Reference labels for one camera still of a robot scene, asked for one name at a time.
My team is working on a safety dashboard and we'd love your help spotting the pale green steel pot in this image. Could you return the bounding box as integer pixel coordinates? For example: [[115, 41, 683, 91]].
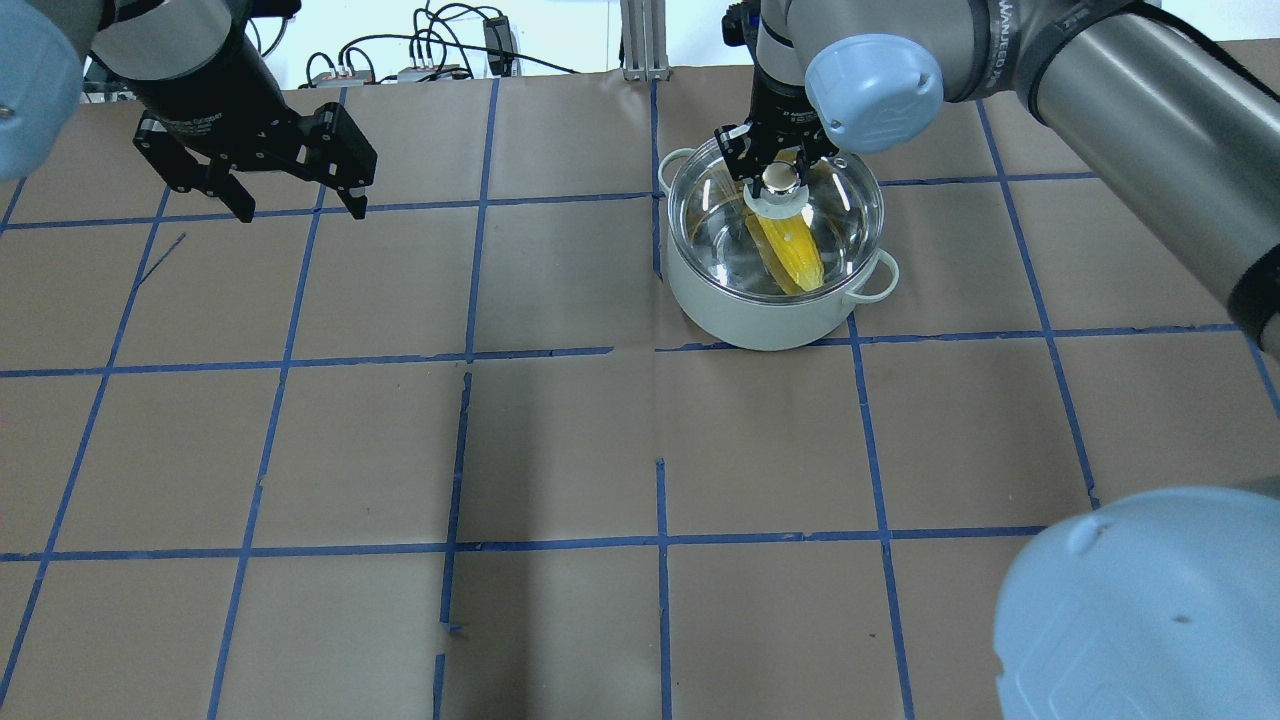
[[664, 200, 901, 351]]

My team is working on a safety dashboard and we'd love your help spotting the yellow corn cob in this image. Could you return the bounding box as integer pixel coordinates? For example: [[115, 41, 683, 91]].
[[742, 150, 826, 293]]

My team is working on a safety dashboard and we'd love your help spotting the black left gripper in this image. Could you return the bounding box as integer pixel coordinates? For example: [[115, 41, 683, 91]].
[[133, 29, 378, 223]]

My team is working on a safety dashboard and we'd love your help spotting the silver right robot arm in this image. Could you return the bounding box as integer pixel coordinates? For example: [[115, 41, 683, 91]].
[[716, 1, 1279, 719]]

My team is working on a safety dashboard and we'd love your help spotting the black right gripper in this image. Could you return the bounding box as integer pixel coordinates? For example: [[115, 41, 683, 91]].
[[713, 76, 840, 196]]

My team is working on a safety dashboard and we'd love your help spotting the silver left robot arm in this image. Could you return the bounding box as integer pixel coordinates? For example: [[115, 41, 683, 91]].
[[1, 1, 378, 223]]

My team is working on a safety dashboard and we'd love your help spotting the black power adapter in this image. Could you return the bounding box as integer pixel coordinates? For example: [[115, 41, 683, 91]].
[[483, 14, 517, 77]]

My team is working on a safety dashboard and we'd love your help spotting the aluminium frame post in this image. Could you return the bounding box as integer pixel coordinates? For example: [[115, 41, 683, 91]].
[[620, 0, 671, 82]]

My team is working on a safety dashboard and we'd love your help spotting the glass pot lid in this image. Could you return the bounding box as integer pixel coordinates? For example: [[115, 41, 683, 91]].
[[659, 138, 883, 304]]

